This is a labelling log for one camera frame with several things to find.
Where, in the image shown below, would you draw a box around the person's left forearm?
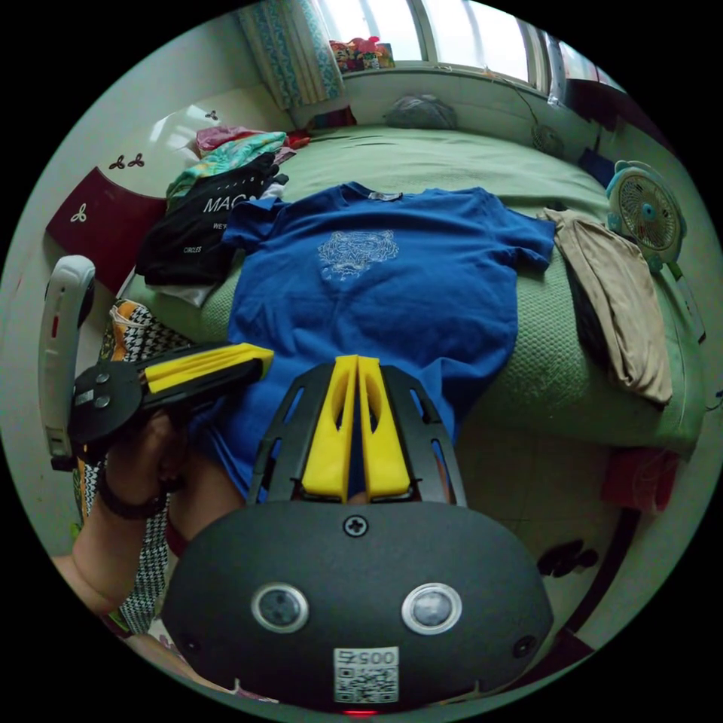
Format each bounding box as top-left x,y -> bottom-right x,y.
52,468 -> 172,618

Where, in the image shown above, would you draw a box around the person's body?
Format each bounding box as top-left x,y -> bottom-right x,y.
70,299 -> 252,642

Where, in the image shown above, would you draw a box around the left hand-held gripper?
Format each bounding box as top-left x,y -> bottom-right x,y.
67,340 -> 276,448

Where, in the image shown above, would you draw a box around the beige garment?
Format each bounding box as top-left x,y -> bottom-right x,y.
535,207 -> 674,407

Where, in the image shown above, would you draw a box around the grey bundled cloth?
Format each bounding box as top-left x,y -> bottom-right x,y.
383,93 -> 459,132

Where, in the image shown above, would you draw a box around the light blue table fan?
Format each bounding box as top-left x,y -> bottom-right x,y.
605,160 -> 689,274

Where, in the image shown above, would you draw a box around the dark blue t-shirt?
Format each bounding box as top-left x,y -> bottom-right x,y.
189,180 -> 558,505

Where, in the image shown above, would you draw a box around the white and red headboard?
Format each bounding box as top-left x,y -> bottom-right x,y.
44,90 -> 278,297

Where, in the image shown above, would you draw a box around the bed with green quilt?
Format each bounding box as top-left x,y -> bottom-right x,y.
135,121 -> 708,454

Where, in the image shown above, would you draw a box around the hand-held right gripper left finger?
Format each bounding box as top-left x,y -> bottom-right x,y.
300,354 -> 358,503

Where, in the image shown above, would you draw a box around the window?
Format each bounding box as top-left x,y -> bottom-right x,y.
315,0 -> 569,94

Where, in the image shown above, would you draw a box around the pile of clothes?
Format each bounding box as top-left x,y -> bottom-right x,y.
134,127 -> 297,309

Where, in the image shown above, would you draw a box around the colourful plush toys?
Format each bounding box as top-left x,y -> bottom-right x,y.
328,35 -> 397,73

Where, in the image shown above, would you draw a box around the small round grey fan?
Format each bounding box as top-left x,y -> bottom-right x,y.
530,124 -> 566,159

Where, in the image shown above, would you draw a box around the person's left hand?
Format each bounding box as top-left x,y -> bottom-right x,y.
104,407 -> 193,501

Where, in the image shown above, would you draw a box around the patterned teal curtain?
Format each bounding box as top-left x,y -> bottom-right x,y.
236,0 -> 346,109

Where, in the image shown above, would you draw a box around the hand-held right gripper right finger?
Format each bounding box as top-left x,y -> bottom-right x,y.
358,355 -> 410,502

